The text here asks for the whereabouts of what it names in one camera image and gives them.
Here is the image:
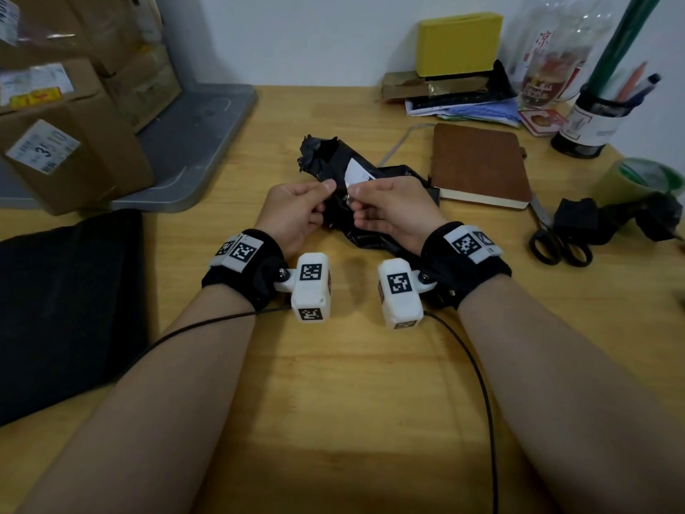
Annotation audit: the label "brown notebook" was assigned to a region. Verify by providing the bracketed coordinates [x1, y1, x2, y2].
[429, 123, 534, 211]

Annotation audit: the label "black handled scissors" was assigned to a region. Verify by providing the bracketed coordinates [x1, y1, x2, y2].
[528, 192, 594, 268]

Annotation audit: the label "white right marker tracker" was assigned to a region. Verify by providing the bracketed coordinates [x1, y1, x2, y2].
[443, 225, 504, 263]

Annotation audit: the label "black fabric pouch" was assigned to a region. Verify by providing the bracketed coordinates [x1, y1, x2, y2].
[0, 208, 151, 428]

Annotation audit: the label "yellow box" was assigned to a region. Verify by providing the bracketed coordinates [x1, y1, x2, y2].
[417, 12, 504, 79]

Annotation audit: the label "grey plastic tray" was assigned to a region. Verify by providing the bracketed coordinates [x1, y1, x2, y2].
[0, 82, 259, 214]

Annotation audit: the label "black plastic scrap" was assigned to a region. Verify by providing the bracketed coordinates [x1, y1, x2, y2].
[552, 191, 684, 247]

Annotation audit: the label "clear bottle with red print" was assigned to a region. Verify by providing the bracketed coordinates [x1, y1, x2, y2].
[515, 0, 585, 111]

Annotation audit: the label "red and white card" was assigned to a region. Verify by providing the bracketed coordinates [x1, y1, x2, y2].
[517, 108, 568, 137]

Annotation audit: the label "person's right hand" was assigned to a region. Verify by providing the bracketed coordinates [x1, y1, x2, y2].
[347, 176, 446, 257]

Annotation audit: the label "green tape roll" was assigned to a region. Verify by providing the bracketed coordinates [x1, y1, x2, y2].
[593, 157, 685, 210]

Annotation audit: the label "stack of papers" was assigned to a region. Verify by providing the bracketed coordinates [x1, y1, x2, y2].
[405, 95, 523, 128]

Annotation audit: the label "white marker tracker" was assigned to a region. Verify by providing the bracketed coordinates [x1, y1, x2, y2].
[214, 233, 264, 274]
[443, 225, 504, 263]

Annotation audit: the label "brown gold flat box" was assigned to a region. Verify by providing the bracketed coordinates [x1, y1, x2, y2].
[380, 71, 491, 103]

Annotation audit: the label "white left marker tracker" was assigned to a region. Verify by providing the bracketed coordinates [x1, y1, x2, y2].
[214, 233, 264, 274]

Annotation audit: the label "clear plastic bottle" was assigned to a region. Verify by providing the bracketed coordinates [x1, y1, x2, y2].
[557, 0, 617, 102]

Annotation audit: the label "black left wrist strap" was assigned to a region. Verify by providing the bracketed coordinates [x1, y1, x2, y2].
[202, 229, 293, 312]

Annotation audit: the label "black camera cable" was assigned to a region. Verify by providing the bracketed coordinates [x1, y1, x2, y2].
[107, 307, 294, 392]
[422, 312, 499, 514]

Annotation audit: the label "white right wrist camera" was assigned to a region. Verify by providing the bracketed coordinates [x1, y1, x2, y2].
[377, 257, 437, 331]

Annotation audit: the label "green pole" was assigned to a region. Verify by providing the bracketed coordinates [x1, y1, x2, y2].
[585, 0, 665, 98]

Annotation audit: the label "person's left hand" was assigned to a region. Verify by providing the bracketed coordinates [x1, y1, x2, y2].
[254, 179, 338, 259]

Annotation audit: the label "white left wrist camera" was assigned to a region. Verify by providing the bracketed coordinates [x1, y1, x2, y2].
[274, 253, 333, 325]

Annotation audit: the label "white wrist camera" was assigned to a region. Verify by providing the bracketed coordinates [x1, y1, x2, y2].
[274, 253, 333, 325]
[377, 257, 437, 331]

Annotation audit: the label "large labelled cardboard box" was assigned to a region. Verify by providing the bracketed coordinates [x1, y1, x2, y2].
[0, 58, 156, 217]

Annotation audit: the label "person's right forearm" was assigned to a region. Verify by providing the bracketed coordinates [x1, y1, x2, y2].
[456, 273, 685, 514]

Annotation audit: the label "black left camera cable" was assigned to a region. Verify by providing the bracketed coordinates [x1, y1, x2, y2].
[107, 307, 294, 392]

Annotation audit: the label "black wrist strap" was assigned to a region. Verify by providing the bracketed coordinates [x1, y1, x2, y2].
[202, 229, 293, 312]
[419, 222, 513, 311]

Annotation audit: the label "grey flat cable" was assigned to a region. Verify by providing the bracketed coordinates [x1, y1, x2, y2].
[377, 122, 436, 168]

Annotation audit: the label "white paper label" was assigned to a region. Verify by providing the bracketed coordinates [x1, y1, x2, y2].
[344, 157, 376, 189]

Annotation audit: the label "black plastic mailing bag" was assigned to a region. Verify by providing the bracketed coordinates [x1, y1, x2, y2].
[297, 135, 441, 250]

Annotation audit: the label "taped cardboard box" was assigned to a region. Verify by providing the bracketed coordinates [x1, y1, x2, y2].
[0, 0, 163, 77]

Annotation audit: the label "crumpled black bag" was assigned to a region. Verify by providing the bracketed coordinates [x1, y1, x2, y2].
[428, 59, 518, 106]

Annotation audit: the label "small cardboard box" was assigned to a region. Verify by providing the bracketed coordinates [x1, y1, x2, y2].
[101, 41, 183, 135]

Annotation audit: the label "orange pencil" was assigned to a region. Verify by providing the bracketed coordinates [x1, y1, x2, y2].
[614, 61, 649, 103]

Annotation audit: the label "person's left forearm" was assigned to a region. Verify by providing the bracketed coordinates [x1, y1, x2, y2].
[16, 283, 259, 514]

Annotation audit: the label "blue pen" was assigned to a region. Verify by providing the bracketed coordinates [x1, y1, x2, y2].
[623, 73, 662, 109]

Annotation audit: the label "black pen holder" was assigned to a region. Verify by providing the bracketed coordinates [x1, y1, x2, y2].
[550, 82, 633, 159]

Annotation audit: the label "black right wrist strap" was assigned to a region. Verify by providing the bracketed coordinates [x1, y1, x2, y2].
[419, 222, 513, 311]

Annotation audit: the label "black right camera cable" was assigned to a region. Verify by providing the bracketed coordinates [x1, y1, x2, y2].
[422, 312, 499, 514]

